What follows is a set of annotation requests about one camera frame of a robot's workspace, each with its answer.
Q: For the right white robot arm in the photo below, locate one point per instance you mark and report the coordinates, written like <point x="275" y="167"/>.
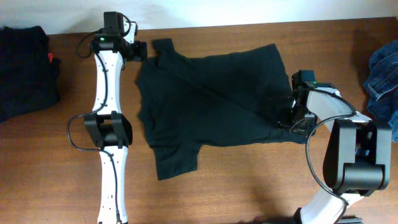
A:
<point x="358" y="155"/>

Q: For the black folded garment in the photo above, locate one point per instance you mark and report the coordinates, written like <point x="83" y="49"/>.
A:
<point x="29" y="72"/>

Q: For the dark green t-shirt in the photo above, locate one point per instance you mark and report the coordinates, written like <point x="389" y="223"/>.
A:
<point x="219" y="100"/>

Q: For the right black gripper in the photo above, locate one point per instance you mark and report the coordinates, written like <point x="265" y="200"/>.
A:
<point x="305" y="130"/>

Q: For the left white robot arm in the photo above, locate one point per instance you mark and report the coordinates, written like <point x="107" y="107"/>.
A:
<point x="108" y="128"/>

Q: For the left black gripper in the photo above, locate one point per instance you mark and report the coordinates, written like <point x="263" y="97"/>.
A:
<point x="140" y="52"/>

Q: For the blue denim jeans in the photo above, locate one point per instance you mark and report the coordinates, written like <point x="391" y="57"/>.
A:
<point x="381" y="85"/>

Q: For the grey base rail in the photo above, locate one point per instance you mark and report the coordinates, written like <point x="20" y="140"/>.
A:
<point x="347" y="220"/>

